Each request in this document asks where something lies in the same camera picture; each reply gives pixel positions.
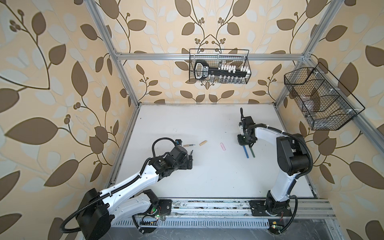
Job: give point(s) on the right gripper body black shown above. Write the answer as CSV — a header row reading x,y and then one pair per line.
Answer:
x,y
242,139

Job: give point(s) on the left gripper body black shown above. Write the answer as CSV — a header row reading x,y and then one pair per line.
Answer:
x,y
185,164

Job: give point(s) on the blue pen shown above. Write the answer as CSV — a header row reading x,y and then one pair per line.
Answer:
x,y
246,152

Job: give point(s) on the pink pen cap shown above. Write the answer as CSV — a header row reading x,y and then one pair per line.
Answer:
x,y
223,146

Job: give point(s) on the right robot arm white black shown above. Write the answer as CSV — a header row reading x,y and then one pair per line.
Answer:
x,y
293,157

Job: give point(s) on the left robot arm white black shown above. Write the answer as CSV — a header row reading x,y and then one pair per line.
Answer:
x,y
99,210

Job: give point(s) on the tan pen cap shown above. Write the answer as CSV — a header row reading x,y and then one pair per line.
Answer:
x,y
202,143

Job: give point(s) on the black white tool in basket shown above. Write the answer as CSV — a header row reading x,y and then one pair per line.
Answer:
x,y
202,70

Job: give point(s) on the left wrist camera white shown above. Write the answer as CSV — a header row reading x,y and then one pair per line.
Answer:
x,y
179,142

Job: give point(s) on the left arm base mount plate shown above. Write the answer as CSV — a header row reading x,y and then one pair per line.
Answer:
x,y
162,208

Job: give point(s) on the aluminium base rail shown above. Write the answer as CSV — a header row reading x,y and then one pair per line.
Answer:
x,y
228,214

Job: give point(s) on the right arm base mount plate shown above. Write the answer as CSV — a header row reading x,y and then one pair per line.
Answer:
x,y
270,208

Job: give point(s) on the black wire basket back wall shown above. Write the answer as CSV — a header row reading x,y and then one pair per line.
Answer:
x,y
238,57

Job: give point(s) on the black wire basket wall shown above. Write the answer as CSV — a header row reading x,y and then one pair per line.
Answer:
x,y
325,102
238,57

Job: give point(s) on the black wire basket right wall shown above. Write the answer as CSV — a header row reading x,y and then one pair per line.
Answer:
x,y
325,102

